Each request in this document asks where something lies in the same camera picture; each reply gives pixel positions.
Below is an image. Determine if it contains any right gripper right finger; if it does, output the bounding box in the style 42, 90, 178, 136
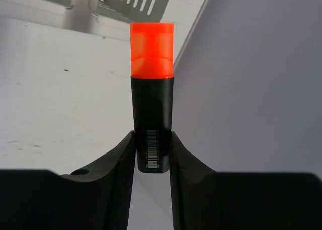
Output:
170, 134, 321, 229

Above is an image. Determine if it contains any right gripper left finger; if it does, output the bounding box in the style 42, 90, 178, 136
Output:
1, 132, 135, 229

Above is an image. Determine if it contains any orange highlighter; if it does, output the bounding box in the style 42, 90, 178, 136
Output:
130, 22, 174, 174

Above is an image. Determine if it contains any white slotted organizer box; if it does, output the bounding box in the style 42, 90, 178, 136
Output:
1, 0, 205, 40

